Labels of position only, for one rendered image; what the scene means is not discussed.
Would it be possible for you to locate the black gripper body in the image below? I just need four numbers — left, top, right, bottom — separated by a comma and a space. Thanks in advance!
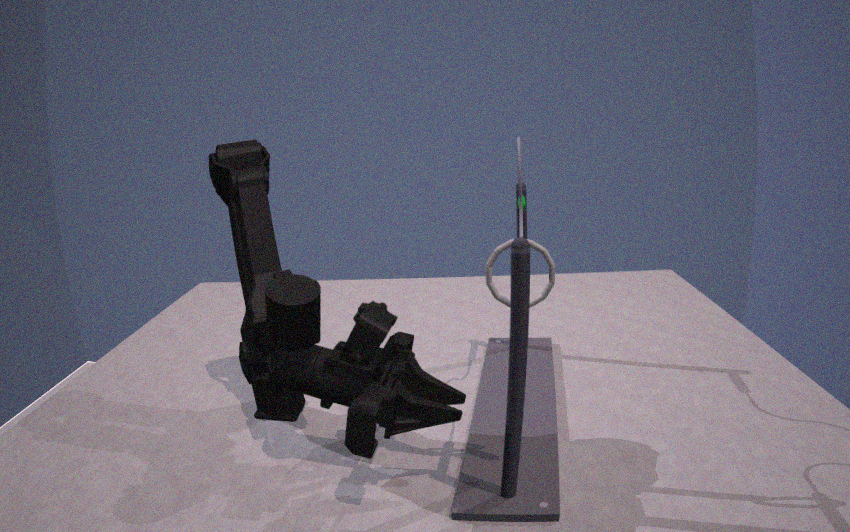
311, 331, 414, 459

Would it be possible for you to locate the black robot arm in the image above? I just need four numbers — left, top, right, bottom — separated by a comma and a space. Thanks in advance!
209, 140, 397, 422

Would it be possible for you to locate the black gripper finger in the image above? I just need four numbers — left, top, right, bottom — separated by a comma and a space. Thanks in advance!
403, 350, 466, 405
384, 379, 463, 439

